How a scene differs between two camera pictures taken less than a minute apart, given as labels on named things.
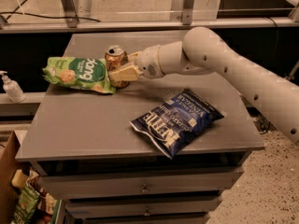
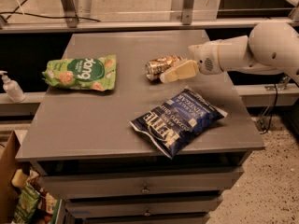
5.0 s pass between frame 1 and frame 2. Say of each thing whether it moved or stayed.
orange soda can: moved
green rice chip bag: stayed
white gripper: moved
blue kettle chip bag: stayed
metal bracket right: stayed
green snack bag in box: stayed
